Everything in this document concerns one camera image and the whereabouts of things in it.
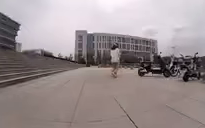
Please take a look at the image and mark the row of trees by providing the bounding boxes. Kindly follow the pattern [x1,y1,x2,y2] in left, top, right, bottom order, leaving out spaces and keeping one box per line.
[77,49,112,66]

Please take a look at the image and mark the person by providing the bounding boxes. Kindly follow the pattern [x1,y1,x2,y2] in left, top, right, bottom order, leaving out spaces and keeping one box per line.
[110,42,121,79]

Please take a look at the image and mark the long grey windowed building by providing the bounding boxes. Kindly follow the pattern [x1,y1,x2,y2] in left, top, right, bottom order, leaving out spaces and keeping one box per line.
[74,29,159,65]

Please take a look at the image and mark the grey stone slab plaza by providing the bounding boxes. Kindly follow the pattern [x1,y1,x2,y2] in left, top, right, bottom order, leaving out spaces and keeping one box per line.
[0,65,205,128]

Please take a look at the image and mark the black scooter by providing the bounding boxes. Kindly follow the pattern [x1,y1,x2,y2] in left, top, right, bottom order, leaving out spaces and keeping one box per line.
[137,53,172,78]

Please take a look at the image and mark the low grey building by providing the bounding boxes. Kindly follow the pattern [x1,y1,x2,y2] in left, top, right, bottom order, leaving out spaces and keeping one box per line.
[22,48,54,57]

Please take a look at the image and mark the white scooter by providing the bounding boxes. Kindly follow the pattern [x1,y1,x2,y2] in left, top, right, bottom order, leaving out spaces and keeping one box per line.
[168,54,183,78]

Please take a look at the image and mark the dark scooter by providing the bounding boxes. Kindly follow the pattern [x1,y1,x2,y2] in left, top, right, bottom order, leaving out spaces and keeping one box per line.
[181,52,202,83]

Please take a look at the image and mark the wide grey stone steps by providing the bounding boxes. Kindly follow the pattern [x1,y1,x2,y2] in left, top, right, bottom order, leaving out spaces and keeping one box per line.
[0,46,86,92]

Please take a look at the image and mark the dark layered building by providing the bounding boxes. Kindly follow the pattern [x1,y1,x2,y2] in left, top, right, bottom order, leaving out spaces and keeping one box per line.
[0,6,22,52]

